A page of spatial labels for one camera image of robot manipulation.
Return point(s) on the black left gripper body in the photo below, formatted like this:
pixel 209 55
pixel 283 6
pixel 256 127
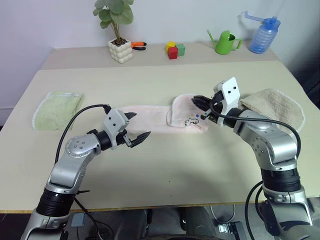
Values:
pixel 122 140

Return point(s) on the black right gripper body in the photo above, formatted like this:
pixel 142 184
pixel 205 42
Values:
pixel 217 106

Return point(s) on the pink towel with animal print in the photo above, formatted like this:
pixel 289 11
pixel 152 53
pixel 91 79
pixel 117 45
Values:
pixel 150 120

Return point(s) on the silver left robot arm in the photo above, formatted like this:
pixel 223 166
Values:
pixel 72 160

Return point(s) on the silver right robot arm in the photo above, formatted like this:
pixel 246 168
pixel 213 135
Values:
pixel 275 142

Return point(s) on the folded beige towel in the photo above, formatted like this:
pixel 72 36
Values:
pixel 275 105

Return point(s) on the folded green towel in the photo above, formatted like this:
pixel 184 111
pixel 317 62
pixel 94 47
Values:
pixel 56 111

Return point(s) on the green cube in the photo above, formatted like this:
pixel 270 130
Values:
pixel 181 50

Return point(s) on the red cube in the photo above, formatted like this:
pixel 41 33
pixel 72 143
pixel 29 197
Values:
pixel 172 53

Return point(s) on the green watering can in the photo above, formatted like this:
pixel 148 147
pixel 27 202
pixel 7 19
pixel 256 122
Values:
pixel 225 43

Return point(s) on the yellow cube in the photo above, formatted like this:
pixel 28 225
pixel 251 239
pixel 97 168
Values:
pixel 171 45

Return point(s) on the white bubble plant pot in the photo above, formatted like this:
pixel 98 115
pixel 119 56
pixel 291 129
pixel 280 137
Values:
pixel 120 52

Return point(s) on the orange black pliers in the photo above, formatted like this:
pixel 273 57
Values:
pixel 138 45

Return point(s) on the blue ribbed spout bottle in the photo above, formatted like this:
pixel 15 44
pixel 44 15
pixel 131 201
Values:
pixel 262 37

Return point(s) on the small grey box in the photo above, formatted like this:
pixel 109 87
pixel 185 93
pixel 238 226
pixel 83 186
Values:
pixel 78 219

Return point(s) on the black chair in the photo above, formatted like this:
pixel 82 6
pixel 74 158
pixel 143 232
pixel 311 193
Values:
pixel 310 75

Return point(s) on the dark rounded shape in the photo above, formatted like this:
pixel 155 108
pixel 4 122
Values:
pixel 197 222

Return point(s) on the green leafy plant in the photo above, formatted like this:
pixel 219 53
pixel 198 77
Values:
pixel 115 13

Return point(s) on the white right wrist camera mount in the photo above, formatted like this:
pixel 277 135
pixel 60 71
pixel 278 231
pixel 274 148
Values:
pixel 230 95

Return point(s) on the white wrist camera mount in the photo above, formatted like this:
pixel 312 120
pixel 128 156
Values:
pixel 113 121
pixel 230 95

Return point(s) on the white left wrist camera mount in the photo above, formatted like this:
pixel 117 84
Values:
pixel 113 121

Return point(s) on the metal bracket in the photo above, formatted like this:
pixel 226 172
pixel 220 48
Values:
pixel 231 227

